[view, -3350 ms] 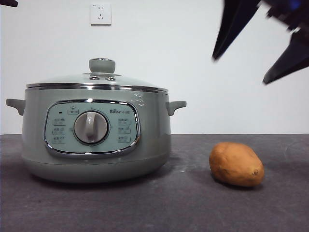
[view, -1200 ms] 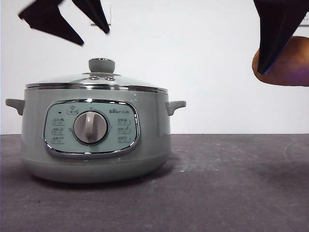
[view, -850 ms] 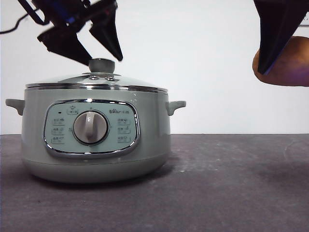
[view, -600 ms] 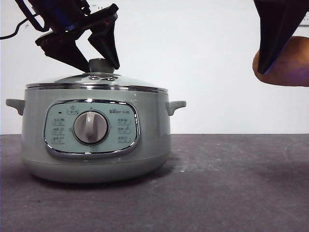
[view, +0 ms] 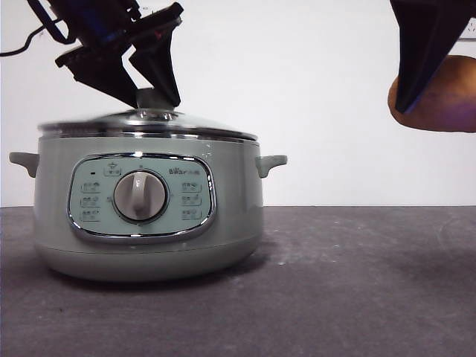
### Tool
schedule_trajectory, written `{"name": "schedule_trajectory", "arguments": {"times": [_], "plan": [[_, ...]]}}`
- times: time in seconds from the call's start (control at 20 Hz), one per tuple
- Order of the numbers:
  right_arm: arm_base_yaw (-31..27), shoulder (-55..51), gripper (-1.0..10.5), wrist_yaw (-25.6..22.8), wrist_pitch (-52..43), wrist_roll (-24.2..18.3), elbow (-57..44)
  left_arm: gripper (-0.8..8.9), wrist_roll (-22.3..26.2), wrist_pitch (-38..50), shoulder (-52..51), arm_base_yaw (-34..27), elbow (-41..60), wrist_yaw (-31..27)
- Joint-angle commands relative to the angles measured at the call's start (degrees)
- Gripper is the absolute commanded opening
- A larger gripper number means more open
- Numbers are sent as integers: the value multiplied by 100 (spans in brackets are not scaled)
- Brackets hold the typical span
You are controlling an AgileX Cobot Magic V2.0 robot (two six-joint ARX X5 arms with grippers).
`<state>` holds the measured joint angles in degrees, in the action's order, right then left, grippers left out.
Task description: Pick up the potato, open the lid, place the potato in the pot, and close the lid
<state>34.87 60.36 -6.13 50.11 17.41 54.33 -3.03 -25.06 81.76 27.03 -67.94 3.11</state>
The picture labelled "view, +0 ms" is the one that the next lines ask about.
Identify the glass lid with green knob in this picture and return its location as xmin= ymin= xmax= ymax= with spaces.
xmin=36 ymin=88 xmax=260 ymax=143

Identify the brown potato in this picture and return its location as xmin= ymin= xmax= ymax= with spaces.
xmin=387 ymin=54 xmax=476 ymax=133

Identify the pale green electric cooking pot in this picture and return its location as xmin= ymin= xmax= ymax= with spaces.
xmin=8 ymin=134 xmax=289 ymax=282

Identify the white wall socket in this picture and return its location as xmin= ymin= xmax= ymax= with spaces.
xmin=459 ymin=16 xmax=476 ymax=41

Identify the black cable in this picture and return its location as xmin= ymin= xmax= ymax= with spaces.
xmin=0 ymin=22 xmax=51 ymax=58

